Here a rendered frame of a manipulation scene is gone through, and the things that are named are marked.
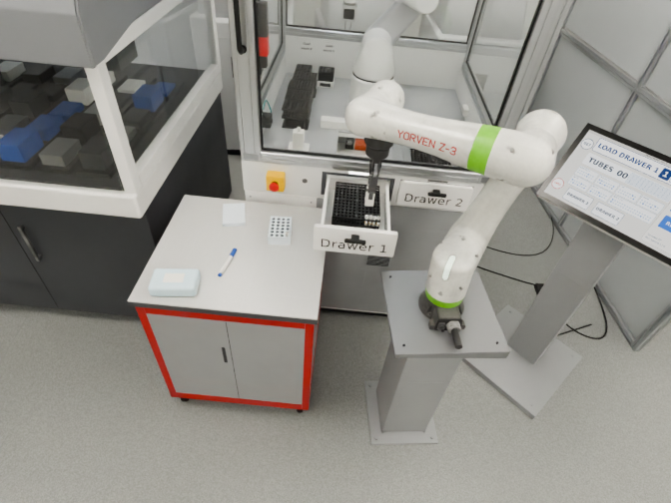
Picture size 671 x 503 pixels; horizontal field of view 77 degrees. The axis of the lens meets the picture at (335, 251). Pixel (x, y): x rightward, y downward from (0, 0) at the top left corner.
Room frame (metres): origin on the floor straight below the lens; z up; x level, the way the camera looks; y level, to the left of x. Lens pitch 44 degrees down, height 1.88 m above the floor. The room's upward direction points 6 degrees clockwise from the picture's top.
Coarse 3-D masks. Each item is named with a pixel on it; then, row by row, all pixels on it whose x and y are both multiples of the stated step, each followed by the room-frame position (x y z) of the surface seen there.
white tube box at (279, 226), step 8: (272, 216) 1.29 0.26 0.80; (272, 224) 1.24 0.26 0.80; (280, 224) 1.25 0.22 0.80; (288, 224) 1.25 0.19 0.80; (272, 232) 1.20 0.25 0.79; (280, 232) 1.20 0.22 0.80; (288, 232) 1.21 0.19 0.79; (272, 240) 1.17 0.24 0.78; (280, 240) 1.17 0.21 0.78; (288, 240) 1.17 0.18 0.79
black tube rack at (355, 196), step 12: (336, 192) 1.35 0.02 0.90; (348, 192) 1.36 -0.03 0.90; (360, 192) 1.36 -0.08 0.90; (336, 204) 1.27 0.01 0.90; (348, 204) 1.28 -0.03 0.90; (360, 204) 1.29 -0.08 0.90; (336, 216) 1.21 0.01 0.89; (360, 216) 1.22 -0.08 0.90; (372, 216) 1.23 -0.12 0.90; (372, 228) 1.20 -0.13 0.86
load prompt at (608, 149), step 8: (600, 144) 1.45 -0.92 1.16; (608, 144) 1.44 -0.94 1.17; (600, 152) 1.43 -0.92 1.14; (608, 152) 1.41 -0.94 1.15; (616, 152) 1.40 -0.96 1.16; (624, 152) 1.40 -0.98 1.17; (632, 152) 1.39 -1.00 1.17; (616, 160) 1.38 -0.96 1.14; (624, 160) 1.37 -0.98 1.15; (632, 160) 1.36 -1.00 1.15; (640, 160) 1.35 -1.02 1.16; (648, 160) 1.35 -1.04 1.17; (632, 168) 1.34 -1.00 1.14; (640, 168) 1.33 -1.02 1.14; (648, 168) 1.32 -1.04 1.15; (656, 168) 1.31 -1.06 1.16; (664, 168) 1.31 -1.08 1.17; (656, 176) 1.29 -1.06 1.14; (664, 176) 1.28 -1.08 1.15
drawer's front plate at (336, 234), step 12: (324, 228) 1.10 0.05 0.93; (336, 228) 1.10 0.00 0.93; (348, 228) 1.11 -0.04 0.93; (324, 240) 1.10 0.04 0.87; (336, 240) 1.10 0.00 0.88; (372, 240) 1.10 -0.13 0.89; (384, 240) 1.10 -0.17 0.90; (396, 240) 1.10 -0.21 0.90; (348, 252) 1.10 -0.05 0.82; (360, 252) 1.10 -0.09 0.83; (372, 252) 1.10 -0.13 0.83; (384, 252) 1.10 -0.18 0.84
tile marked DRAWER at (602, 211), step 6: (600, 204) 1.28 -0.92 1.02; (594, 210) 1.27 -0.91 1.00; (600, 210) 1.26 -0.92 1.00; (606, 210) 1.25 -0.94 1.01; (612, 210) 1.25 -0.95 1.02; (600, 216) 1.24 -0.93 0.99; (606, 216) 1.24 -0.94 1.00; (612, 216) 1.23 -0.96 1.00; (618, 216) 1.22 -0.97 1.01; (612, 222) 1.21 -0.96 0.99; (618, 222) 1.21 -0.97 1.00
